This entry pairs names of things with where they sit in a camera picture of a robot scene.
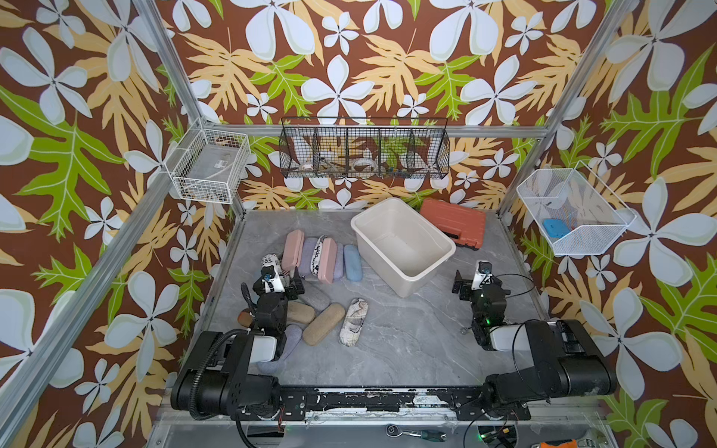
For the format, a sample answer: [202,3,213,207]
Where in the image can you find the lavender fabric glasses case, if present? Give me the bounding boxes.
[257,325,302,375]

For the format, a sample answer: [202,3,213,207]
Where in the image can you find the blue object in basket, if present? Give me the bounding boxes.
[543,218,572,240]

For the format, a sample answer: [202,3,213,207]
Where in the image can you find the tan fabric glasses case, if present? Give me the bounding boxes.
[302,304,345,346]

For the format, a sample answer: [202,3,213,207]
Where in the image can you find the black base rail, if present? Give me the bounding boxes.
[240,386,530,423]

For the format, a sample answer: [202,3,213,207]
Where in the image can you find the beige fabric glasses case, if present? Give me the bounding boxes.
[287,301,317,325]

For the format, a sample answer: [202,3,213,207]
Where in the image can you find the lilac fabric glasses case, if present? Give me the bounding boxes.
[298,237,317,277]

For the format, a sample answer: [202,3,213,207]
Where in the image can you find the cream plastic storage box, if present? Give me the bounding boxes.
[351,198,457,298]

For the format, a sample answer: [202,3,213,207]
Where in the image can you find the purple fabric glasses case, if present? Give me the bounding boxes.
[333,243,345,282]

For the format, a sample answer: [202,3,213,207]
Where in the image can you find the ratchet screwdriver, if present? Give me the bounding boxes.
[386,425,447,442]

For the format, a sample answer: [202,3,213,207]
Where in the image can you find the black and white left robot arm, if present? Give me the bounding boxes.
[170,254,304,420]

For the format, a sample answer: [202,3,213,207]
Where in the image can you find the world map print glasses case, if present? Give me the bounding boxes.
[339,298,369,347]

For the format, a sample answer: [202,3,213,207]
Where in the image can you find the pink glasses case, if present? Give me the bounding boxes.
[317,237,338,284]
[281,229,305,273]

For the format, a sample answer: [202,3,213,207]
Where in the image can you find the white wire basket left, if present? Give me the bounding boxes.
[165,119,252,205]

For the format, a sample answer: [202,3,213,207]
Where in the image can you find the plaid glasses case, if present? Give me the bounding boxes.
[237,308,254,329]

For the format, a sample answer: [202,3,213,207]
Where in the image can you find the white wire basket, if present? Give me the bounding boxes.
[517,162,637,257]
[165,119,252,205]

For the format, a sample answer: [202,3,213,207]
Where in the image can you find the black wire basket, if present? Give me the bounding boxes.
[277,117,450,179]

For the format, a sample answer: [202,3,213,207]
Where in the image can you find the light blue fabric glasses case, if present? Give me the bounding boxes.
[344,245,363,282]

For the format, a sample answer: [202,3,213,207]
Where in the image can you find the white wire basket right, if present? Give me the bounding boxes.
[517,162,637,257]

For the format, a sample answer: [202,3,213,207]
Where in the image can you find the grey fabric glasses case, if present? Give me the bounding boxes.
[299,282,332,312]

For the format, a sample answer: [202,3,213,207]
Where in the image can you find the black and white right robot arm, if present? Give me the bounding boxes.
[452,261,618,416]

